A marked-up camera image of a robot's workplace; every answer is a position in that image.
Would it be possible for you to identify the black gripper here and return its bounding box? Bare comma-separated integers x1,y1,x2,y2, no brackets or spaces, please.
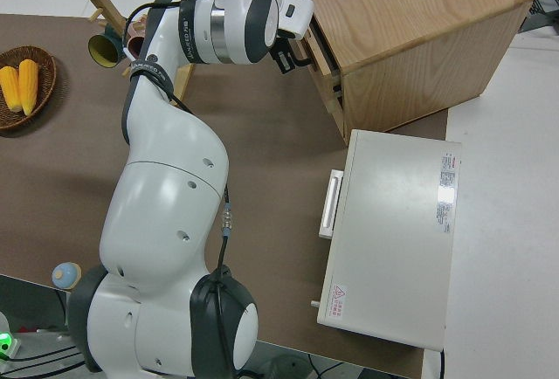
272,30,307,75

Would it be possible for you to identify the black metal drawer handle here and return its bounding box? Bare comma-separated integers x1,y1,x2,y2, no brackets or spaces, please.
291,40,314,69

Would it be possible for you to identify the light wooden drawer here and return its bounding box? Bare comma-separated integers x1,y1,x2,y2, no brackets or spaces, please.
283,0,347,145

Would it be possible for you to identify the light wooden cabinet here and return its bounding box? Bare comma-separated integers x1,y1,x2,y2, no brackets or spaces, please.
283,0,536,147

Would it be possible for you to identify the pink mug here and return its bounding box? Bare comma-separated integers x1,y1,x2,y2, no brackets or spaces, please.
124,18,152,59

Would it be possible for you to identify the dark blue mug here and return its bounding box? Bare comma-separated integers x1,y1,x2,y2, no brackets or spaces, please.
88,24,127,69

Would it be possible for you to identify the wooden mug tree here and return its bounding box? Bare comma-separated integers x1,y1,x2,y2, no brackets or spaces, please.
86,0,196,100

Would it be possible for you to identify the white toaster oven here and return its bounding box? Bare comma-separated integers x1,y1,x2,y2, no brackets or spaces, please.
310,128,463,351

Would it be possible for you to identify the brown wicker basket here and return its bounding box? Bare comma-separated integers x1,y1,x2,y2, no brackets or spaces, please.
0,45,58,131

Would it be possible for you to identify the yellow corn cob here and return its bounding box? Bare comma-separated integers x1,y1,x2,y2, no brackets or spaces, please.
0,66,21,114
17,59,40,117

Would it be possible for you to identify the small blue round button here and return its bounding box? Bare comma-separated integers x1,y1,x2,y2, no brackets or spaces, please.
52,262,82,291

